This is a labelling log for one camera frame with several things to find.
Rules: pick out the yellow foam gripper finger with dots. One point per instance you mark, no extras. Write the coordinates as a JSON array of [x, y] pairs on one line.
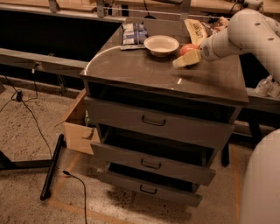
[[188, 59]]

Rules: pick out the red apple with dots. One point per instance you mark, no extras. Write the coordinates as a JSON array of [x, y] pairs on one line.
[[187, 48]]

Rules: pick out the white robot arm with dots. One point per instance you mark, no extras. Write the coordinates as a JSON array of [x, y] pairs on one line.
[[249, 31]]

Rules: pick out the white paper bowl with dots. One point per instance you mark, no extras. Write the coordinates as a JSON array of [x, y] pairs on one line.
[[161, 45]]

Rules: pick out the brown yellow chip bag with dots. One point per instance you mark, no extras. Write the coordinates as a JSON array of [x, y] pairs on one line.
[[199, 31]]

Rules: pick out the grey drawer cabinet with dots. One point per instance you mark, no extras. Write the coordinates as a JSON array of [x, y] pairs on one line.
[[210, 91]]

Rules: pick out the blue white snack bag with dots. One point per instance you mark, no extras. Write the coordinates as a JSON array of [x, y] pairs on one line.
[[133, 36]]

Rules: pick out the top grey drawer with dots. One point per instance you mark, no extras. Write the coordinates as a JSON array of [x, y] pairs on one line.
[[158, 124]]

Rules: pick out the grey drawer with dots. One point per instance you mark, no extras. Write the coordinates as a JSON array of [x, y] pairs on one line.
[[151, 184], [158, 165], [158, 124]]

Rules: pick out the white plastic bottles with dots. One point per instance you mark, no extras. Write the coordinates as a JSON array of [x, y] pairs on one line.
[[268, 87]]

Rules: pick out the middle grey drawer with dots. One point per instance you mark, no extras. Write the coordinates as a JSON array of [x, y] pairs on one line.
[[158, 165]]

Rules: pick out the bottom grey drawer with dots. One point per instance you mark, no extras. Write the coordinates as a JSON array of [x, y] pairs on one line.
[[151, 184]]

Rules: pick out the cardboard box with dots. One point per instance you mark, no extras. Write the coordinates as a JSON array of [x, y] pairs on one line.
[[78, 136]]

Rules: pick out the grey metal rail bench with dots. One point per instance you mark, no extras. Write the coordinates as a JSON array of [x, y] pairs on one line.
[[43, 63]]

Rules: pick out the black table leg frame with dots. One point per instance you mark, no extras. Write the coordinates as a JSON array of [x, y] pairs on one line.
[[50, 164]]

